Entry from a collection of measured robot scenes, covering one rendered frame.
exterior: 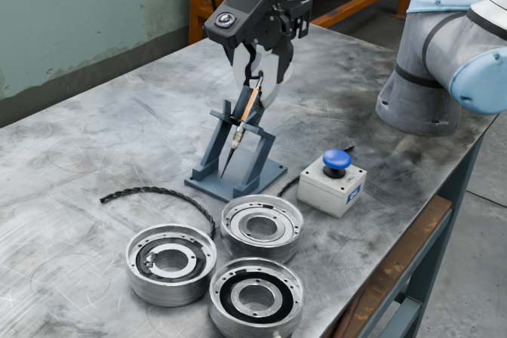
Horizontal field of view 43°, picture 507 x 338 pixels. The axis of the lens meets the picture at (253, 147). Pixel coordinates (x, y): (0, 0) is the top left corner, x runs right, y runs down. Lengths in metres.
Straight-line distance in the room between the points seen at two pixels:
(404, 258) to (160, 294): 0.64
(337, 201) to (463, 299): 1.23
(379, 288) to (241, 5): 0.60
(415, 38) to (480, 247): 1.30
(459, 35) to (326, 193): 0.31
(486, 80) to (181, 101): 0.51
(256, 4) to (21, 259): 0.42
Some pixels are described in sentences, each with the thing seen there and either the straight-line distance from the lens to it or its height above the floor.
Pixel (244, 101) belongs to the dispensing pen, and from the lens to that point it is 0.89.
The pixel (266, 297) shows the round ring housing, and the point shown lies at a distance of 0.75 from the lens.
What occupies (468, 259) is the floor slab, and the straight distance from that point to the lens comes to 2.22.
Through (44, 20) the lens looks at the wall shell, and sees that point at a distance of 2.63.
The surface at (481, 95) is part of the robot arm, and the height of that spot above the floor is 0.95.
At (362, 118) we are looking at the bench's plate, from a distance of 1.15.
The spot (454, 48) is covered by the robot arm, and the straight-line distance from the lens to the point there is 1.00.
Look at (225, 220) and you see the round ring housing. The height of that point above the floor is 0.83.
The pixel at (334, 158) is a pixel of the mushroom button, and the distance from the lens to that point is 0.88.
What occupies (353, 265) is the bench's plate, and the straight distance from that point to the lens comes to 0.83.
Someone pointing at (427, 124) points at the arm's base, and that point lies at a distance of 1.13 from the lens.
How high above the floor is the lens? 1.34
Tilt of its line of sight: 32 degrees down
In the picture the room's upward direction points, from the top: 6 degrees clockwise
